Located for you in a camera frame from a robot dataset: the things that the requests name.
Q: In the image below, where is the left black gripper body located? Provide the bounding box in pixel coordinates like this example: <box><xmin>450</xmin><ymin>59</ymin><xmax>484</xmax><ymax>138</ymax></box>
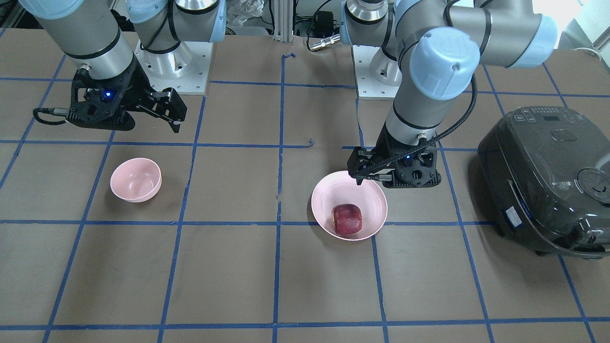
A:
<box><xmin>347</xmin><ymin>131</ymin><xmax>442</xmax><ymax>188</ymax></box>

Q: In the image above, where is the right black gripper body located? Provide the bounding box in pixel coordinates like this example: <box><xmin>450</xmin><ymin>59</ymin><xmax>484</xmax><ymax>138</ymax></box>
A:
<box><xmin>67</xmin><ymin>64</ymin><xmax>155</xmax><ymax>131</ymax></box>

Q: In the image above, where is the red apple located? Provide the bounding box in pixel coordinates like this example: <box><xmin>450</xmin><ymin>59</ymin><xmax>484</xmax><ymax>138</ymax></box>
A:
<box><xmin>332</xmin><ymin>203</ymin><xmax>363</xmax><ymax>236</ymax></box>

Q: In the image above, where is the pink bowl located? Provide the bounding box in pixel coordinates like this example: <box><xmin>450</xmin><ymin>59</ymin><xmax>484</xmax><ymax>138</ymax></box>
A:
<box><xmin>110</xmin><ymin>158</ymin><xmax>162</xmax><ymax>203</ymax></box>

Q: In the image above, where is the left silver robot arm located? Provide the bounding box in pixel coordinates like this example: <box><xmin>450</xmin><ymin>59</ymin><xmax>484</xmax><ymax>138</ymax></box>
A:
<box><xmin>340</xmin><ymin>0</ymin><xmax>559</xmax><ymax>188</ymax></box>

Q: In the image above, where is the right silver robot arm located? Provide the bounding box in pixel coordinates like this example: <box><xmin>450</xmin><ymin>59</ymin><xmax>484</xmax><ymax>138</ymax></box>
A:
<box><xmin>20</xmin><ymin>0</ymin><xmax>226</xmax><ymax>133</ymax></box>

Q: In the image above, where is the pink plate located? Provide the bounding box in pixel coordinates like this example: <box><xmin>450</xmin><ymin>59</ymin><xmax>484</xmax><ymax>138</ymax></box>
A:
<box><xmin>311</xmin><ymin>171</ymin><xmax>388</xmax><ymax>241</ymax></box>

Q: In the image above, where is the black rice cooker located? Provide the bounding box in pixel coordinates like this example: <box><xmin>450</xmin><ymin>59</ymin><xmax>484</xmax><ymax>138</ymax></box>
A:
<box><xmin>478</xmin><ymin>106</ymin><xmax>610</xmax><ymax>259</ymax></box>

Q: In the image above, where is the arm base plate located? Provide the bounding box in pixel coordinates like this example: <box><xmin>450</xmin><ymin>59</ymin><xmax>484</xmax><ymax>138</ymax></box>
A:
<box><xmin>352</xmin><ymin>45</ymin><xmax>402</xmax><ymax>100</ymax></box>
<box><xmin>134</xmin><ymin>41</ymin><xmax>214</xmax><ymax>95</ymax></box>

